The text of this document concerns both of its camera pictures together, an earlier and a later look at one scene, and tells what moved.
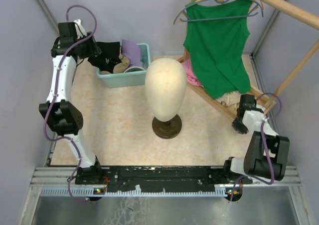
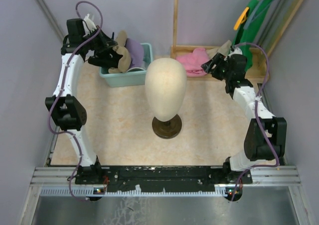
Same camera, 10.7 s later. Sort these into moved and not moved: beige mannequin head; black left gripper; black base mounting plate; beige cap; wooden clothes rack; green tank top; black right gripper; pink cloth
Moved: green tank top; black right gripper; beige cap; black left gripper; pink cloth; wooden clothes rack
Not moved: black base mounting plate; beige mannequin head
